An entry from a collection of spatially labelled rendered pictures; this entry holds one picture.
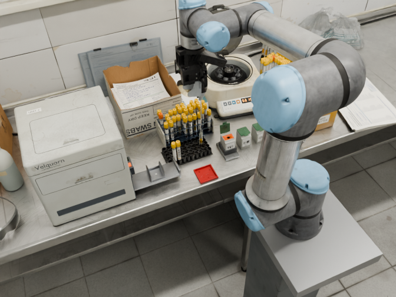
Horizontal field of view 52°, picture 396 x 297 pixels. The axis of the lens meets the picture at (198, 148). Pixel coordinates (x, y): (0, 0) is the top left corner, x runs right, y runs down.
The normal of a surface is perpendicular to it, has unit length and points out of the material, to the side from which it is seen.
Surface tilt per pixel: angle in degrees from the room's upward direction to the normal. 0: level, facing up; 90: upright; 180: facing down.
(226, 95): 90
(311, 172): 7
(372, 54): 0
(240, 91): 90
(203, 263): 0
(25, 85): 90
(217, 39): 91
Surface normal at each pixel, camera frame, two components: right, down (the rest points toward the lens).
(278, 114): -0.89, 0.26
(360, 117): -0.04, -0.69
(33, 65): 0.39, 0.66
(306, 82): 0.18, -0.29
